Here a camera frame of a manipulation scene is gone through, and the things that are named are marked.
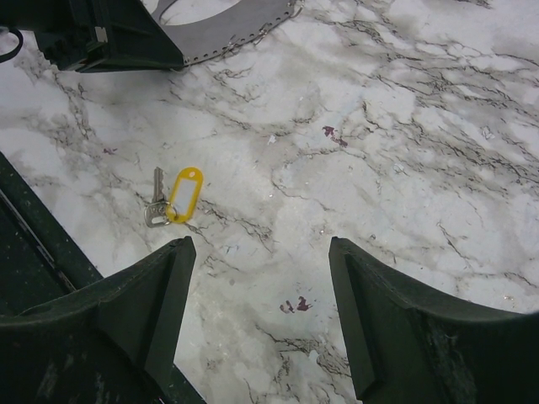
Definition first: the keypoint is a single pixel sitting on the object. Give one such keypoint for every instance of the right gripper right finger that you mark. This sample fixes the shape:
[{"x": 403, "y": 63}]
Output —
[{"x": 407, "y": 342}]

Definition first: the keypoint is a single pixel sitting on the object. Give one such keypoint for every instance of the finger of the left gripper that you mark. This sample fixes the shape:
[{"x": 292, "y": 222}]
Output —
[{"x": 107, "y": 36}]

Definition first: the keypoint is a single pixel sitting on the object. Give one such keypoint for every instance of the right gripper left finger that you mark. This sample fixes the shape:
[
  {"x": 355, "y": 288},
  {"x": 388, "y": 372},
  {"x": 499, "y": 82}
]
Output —
[{"x": 113, "y": 341}]

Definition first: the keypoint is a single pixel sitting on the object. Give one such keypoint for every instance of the yellow key tag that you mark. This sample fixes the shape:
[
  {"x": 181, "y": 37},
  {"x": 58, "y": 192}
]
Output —
[{"x": 184, "y": 196}]

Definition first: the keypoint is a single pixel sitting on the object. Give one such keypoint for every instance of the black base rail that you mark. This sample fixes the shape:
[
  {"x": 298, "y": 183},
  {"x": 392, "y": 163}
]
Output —
[{"x": 39, "y": 260}]

